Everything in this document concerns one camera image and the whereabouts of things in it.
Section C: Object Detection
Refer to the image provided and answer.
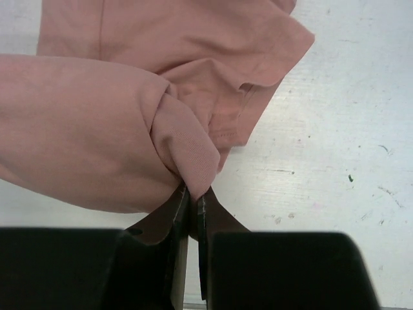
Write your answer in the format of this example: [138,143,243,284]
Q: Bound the dusty pink t shirt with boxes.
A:
[1,1,314,213]

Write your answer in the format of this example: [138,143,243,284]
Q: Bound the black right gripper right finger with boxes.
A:
[197,190,379,309]

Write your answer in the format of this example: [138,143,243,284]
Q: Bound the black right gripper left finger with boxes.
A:
[1,185,190,309]

